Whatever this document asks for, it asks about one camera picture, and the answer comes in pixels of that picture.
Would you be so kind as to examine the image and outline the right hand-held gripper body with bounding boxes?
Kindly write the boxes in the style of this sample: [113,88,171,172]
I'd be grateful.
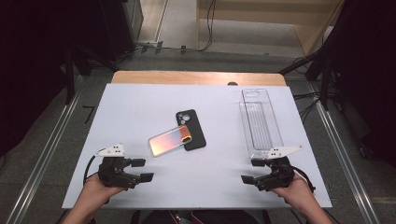
[253,145,304,191]

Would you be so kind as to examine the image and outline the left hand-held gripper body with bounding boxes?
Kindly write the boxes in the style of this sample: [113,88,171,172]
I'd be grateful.
[93,144,141,190]

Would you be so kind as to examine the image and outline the clear plastic bin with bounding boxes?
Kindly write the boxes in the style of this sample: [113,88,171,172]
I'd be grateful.
[238,88,285,161]

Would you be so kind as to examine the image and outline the smartphone with iridescent screen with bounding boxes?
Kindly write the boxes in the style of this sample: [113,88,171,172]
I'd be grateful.
[148,124,193,158]

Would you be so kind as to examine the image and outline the black phone case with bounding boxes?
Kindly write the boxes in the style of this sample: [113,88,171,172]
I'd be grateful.
[176,108,207,152]

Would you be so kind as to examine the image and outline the person's left hand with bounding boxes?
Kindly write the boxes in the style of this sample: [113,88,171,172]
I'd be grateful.
[78,174,126,212]

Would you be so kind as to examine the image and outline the person's right hand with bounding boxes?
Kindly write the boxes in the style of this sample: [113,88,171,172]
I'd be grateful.
[270,172,316,213]

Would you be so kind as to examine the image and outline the white table board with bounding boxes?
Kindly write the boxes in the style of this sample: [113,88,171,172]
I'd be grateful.
[61,83,332,209]

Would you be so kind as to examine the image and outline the person's dark clothing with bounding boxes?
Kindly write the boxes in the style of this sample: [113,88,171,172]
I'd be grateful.
[130,209,272,224]

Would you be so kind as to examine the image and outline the black metal stand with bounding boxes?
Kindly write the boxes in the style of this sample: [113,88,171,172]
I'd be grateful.
[63,43,94,105]
[278,31,345,110]

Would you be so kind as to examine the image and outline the dark cabinet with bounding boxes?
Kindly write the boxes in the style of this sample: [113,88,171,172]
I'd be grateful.
[99,0,145,62]

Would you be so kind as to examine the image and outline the light wooden shelf unit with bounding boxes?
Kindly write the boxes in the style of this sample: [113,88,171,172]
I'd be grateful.
[195,0,345,56]

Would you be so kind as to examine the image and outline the right hand-held gripper cable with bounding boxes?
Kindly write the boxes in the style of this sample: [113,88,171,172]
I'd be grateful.
[292,166,317,193]

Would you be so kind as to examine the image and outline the hand-held gripper cable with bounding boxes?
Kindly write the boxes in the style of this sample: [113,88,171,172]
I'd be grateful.
[82,154,106,187]
[292,166,317,193]

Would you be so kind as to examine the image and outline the left hand-held gripper cable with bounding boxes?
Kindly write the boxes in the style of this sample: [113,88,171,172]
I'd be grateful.
[82,154,106,187]

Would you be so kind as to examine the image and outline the aluminium floor rail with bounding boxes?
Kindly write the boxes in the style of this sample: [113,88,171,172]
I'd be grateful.
[307,82,381,224]
[6,74,84,224]

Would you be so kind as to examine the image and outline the black floor cables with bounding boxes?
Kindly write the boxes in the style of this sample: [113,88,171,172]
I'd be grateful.
[292,91,322,123]

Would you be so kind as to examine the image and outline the black hanging cables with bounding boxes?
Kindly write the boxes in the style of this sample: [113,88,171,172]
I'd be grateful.
[199,0,218,52]

